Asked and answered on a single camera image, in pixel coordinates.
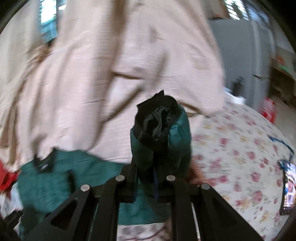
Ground glass window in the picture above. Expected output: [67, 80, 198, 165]
[39, 0, 59, 44]

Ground blue cord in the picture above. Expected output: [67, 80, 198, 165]
[268, 135, 295, 158]

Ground grey refrigerator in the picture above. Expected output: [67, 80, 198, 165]
[209, 20, 277, 109]

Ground red plastic crate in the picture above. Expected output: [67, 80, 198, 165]
[260, 97, 277, 124]

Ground red heart-shaped frilled pillow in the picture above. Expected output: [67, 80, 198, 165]
[0, 161, 19, 192]

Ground smartphone with lit screen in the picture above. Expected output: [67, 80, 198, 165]
[279, 160, 296, 216]

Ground green puffer jacket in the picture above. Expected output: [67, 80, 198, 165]
[17, 91, 192, 239]

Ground white floral bed sheet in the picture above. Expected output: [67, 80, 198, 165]
[116, 94, 294, 241]

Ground wooden shelf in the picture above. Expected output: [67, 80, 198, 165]
[269, 46, 296, 107]

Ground window with grille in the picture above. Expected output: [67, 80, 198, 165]
[223, 0, 270, 24]

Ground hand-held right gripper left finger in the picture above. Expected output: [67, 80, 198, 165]
[24, 162, 138, 241]

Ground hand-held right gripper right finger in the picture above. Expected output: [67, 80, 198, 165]
[166, 175, 264, 241]

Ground beige patterned curtain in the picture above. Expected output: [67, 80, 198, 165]
[0, 0, 226, 173]

